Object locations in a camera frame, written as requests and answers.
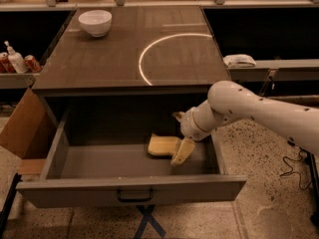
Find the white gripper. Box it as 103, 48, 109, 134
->
170, 107, 213, 166

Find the yellow sponge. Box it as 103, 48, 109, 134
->
148, 133, 180, 156

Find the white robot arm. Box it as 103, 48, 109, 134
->
173, 81, 319, 156

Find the grey cabinet with dark top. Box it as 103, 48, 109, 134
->
32, 6, 230, 121

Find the grey open drawer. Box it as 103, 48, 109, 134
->
17, 102, 247, 208

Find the folded white cloth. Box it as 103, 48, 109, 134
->
223, 54, 256, 68

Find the white ceramic bowl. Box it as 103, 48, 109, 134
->
78, 10, 112, 37

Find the brown cardboard box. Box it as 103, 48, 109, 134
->
0, 89, 56, 159

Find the red can right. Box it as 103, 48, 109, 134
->
24, 55, 42, 73

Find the red can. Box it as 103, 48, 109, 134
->
0, 52, 15, 73
24, 55, 42, 73

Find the white pump bottle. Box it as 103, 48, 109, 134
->
4, 41, 28, 74

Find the red can left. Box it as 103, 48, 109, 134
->
0, 52, 15, 73

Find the black drawer handle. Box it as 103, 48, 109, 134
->
117, 189, 154, 203

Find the black power adapter with cable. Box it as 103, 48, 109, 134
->
280, 141, 312, 191

